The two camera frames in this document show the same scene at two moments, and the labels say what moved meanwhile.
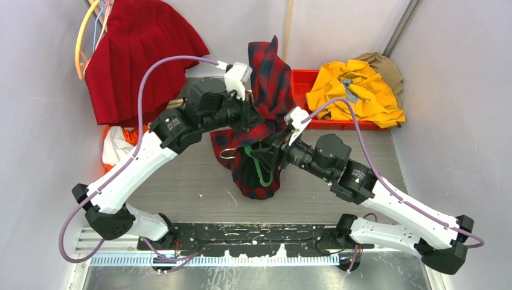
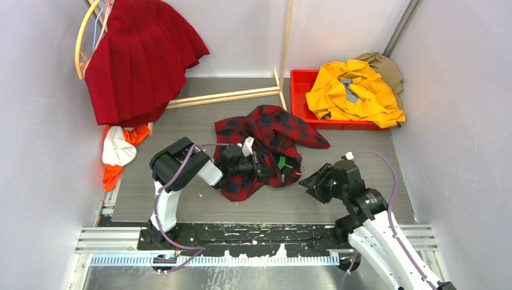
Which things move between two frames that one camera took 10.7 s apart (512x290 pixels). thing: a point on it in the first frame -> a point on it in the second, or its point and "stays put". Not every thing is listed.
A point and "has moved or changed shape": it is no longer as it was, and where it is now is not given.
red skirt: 137,32 stays put
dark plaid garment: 250,151 has moved or changed shape
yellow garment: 375,105 stays put
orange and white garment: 118,142 stays put
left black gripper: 250,116 -> 259,170
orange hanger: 81,60 stays put
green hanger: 247,148 has moved or changed shape
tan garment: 387,71 stays put
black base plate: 296,239 stays put
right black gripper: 269,154 -> 316,182
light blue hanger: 95,30 stays put
